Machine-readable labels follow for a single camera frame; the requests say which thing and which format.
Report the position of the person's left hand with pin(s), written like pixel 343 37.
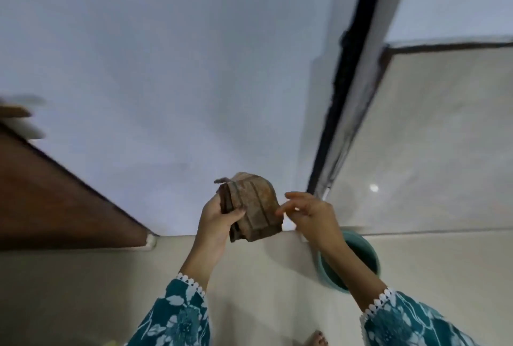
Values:
pixel 211 227

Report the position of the person's right hand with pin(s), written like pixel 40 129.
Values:
pixel 316 219

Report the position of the person's right thumb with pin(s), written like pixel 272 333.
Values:
pixel 285 209

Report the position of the person's left thumb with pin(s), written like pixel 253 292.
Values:
pixel 235 216

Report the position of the brown cloth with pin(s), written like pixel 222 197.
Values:
pixel 252 207

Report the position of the person's left forearm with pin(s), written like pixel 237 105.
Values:
pixel 198 263

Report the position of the teal plastic bucket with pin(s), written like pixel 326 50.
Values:
pixel 362 255

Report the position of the teal floral left sleeve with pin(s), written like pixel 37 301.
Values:
pixel 176 315

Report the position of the teal floral sleeve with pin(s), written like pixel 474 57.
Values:
pixel 404 323
pixel 176 315

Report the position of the person's foot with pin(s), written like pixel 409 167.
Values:
pixel 317 338

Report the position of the teal floral right sleeve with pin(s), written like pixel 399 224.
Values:
pixel 404 323

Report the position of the brown wooden door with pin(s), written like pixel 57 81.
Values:
pixel 52 201

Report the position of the black door frame strip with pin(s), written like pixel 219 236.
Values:
pixel 344 73

